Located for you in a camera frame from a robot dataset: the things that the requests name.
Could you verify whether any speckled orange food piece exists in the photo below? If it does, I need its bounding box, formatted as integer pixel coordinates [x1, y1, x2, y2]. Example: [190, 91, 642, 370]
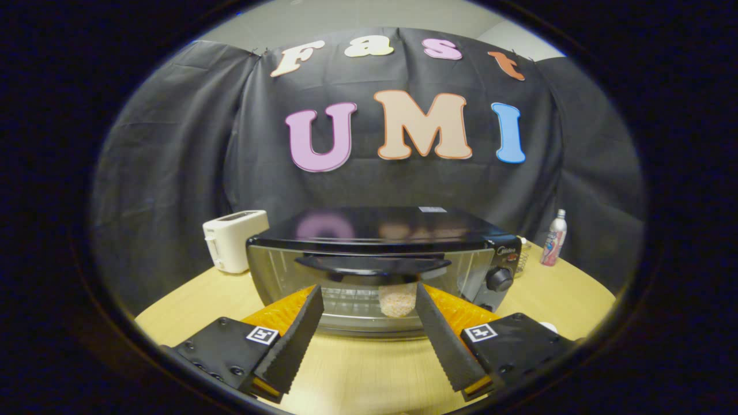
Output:
[378, 282, 418, 319]

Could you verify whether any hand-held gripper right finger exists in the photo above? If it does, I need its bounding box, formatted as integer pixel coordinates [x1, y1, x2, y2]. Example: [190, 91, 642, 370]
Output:
[414, 282, 580, 403]

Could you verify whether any white bread toaster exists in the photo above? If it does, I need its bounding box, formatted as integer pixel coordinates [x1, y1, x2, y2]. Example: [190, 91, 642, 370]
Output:
[202, 210, 270, 274]

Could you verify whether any black toaster oven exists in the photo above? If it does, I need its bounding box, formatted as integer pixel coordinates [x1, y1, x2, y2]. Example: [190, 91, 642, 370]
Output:
[246, 206, 522, 338]

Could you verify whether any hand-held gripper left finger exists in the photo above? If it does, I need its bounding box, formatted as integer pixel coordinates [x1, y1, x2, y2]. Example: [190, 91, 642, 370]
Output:
[160, 284, 325, 404]

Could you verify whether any black backdrop cloth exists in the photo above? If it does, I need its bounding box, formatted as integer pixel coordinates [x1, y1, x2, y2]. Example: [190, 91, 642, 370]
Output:
[91, 26, 646, 318]

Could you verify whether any white bottle with pink label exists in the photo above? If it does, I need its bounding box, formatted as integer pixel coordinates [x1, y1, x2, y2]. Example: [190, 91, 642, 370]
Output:
[540, 209, 568, 267]

